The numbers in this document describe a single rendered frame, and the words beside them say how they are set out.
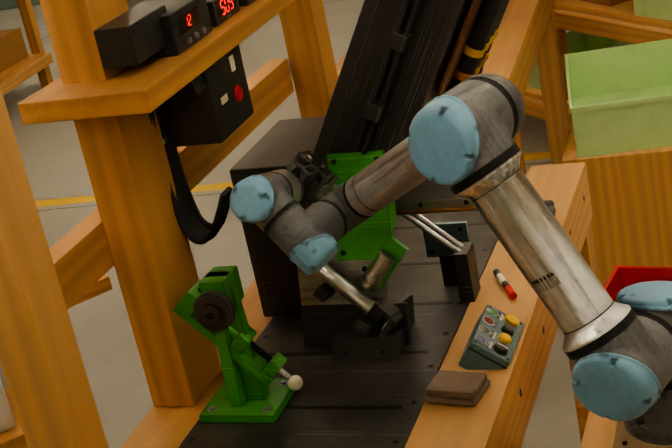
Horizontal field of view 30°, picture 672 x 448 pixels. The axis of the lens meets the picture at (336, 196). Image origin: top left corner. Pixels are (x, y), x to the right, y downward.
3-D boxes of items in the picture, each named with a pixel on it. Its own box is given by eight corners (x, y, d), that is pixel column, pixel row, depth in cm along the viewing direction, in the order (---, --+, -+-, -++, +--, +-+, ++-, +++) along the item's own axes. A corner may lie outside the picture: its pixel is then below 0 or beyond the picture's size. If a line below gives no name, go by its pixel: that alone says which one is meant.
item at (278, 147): (383, 252, 286) (355, 112, 274) (343, 316, 260) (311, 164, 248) (308, 256, 292) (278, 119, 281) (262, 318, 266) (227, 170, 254)
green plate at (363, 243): (405, 251, 247) (395, 145, 245) (393, 259, 240) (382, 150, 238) (351, 253, 251) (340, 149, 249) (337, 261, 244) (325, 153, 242)
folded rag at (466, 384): (423, 403, 221) (420, 389, 220) (441, 380, 228) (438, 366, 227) (475, 409, 216) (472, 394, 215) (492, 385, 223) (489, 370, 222)
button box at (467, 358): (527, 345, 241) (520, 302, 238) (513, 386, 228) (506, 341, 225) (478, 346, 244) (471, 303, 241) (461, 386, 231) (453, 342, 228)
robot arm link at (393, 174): (520, 41, 193) (328, 180, 226) (487, 62, 185) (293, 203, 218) (563, 103, 193) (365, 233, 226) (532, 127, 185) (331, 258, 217)
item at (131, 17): (175, 40, 227) (166, 3, 224) (138, 66, 214) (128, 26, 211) (140, 44, 229) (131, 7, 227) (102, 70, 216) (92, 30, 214)
